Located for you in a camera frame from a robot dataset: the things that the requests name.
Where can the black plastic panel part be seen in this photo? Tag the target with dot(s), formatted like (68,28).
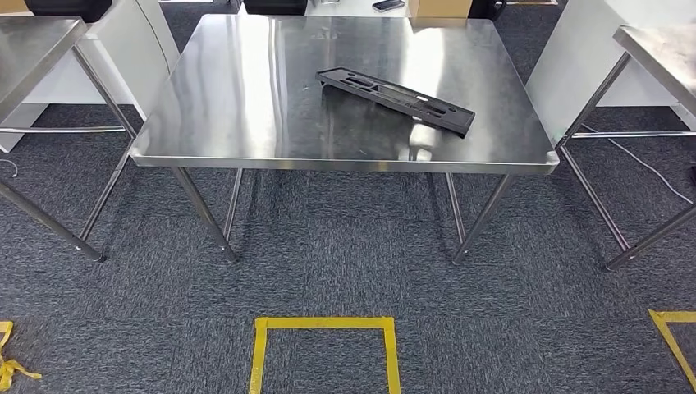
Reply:
(459,122)

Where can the stainless steel workbench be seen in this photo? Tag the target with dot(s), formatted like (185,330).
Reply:
(244,98)

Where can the yellow floor tape square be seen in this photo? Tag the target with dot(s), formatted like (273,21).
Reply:
(326,323)

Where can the black smartphone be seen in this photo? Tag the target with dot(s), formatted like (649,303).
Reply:
(389,5)

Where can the black padded chair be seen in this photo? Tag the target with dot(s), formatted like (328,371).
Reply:
(68,8)
(274,6)

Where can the brown cardboard box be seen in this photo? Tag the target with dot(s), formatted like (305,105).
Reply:
(440,8)

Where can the white partition panel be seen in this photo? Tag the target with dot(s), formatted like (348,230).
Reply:
(147,43)
(576,43)

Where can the stainless steel table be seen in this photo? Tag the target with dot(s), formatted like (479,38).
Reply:
(663,60)
(32,49)

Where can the crumpled yellow tape strip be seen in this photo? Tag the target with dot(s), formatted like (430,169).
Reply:
(5,332)

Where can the tan cardboard box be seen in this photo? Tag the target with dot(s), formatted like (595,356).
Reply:
(13,5)

